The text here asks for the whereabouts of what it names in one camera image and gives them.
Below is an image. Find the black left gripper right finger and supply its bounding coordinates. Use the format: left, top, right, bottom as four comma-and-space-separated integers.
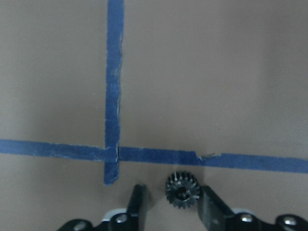
198, 186, 259, 231

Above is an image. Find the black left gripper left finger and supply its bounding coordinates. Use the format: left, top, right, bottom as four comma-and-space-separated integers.
108, 184, 148, 231

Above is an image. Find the black bearing gear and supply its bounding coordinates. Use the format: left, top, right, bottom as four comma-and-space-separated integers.
165, 171, 200, 209

